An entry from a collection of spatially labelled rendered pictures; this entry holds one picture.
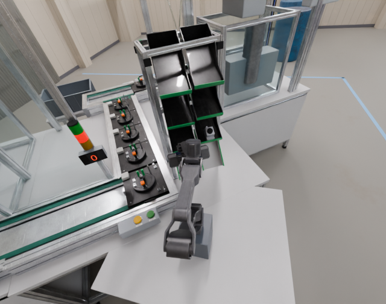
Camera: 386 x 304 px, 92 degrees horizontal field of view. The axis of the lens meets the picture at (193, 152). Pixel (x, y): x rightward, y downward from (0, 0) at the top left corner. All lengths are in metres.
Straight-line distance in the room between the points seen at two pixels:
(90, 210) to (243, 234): 0.88
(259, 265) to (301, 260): 1.05
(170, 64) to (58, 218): 1.06
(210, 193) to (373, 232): 1.72
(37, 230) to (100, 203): 0.34
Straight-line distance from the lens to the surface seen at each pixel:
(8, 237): 1.51
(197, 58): 0.94
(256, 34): 1.76
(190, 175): 0.64
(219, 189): 1.23
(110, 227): 1.15
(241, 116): 1.90
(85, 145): 1.07
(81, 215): 1.31
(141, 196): 1.14
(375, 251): 2.42
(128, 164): 1.33
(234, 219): 1.14
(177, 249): 0.55
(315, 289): 2.07
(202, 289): 1.04
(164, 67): 0.90
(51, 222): 1.39
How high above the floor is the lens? 1.89
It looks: 45 degrees down
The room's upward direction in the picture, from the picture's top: 7 degrees counter-clockwise
